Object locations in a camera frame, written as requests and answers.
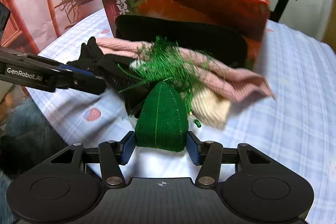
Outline black knit gloves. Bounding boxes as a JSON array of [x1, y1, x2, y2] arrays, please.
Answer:
[[67, 37, 153, 118]]

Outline red strawberry cardboard box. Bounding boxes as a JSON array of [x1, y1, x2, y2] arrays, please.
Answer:
[[102, 0, 270, 69]]

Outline green tasselled pouch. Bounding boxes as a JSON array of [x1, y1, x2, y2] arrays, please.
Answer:
[[123, 36, 203, 152]]

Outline cream knit hat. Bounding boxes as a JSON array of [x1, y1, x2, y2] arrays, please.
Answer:
[[129, 57, 231, 128]]

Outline blue checked tablecloth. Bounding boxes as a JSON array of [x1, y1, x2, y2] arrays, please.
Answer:
[[29, 22, 335, 223]]

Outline pink knit scarf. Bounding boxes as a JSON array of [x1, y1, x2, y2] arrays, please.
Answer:
[[96, 38, 275, 102]]

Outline black fabric hat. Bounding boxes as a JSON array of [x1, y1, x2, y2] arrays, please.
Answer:
[[114, 15, 248, 68]]

